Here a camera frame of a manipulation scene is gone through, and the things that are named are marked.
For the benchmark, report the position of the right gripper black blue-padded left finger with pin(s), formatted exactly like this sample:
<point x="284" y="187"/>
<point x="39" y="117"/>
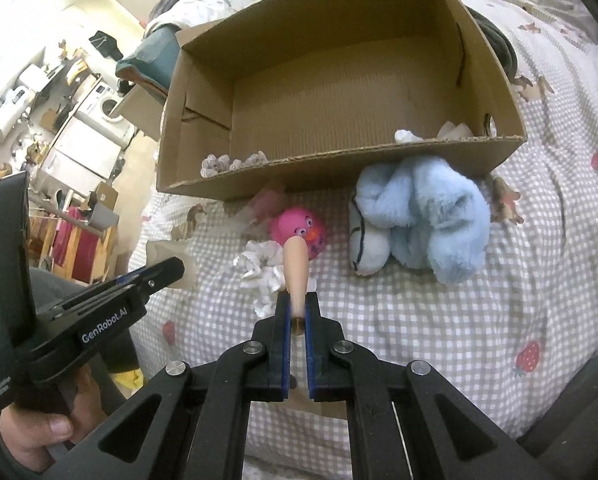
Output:
<point x="192" y="424"/>

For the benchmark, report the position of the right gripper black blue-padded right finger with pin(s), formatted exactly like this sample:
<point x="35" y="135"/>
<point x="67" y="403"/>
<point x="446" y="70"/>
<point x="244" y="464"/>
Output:
<point x="406" y="421"/>

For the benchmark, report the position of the white fluffy scrunchie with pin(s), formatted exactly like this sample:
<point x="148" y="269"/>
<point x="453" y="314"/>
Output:
<point x="262" y="274"/>

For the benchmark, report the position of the beige tube sock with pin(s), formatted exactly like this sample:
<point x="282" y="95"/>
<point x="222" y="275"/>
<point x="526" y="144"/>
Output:
<point x="296" y="274"/>

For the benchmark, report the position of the light blue plush toy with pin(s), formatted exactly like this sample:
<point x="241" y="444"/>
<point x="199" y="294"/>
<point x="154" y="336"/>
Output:
<point x="421" y="212"/>

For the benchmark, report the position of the person's left hand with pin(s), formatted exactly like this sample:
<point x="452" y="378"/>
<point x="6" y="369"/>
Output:
<point x="27" y="434"/>

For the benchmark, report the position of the red cloth on rack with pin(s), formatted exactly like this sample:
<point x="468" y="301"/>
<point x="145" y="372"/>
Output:
<point x="74" y="253"/>

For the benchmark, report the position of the white cabinet drawers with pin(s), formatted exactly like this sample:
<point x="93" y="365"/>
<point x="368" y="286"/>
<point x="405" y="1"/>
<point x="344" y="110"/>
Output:
<point x="79" y="159"/>

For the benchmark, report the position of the checkered printed bed quilt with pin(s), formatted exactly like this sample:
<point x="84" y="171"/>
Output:
<point x="510" y="338"/>

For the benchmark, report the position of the pink round plush toy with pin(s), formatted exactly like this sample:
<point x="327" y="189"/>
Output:
<point x="297" y="221"/>

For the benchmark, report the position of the white washing machine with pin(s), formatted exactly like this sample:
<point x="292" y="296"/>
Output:
<point x="96" y="112"/>

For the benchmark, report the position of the mauve fluffy scrunchie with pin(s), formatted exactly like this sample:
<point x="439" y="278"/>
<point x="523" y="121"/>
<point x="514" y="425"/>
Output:
<point x="213" y="165"/>

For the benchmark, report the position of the white sock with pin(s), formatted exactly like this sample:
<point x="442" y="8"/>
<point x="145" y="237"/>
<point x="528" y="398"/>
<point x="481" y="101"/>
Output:
<point x="449" y="131"/>

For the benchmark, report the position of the teal pillow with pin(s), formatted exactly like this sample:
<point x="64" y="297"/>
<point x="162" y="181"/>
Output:
<point x="152" y="64"/>

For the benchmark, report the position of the brown cardboard box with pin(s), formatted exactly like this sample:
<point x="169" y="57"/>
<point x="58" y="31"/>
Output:
<point x="321" y="87"/>

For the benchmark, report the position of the dark grey garment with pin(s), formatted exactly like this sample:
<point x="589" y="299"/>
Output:
<point x="500" y="45"/>

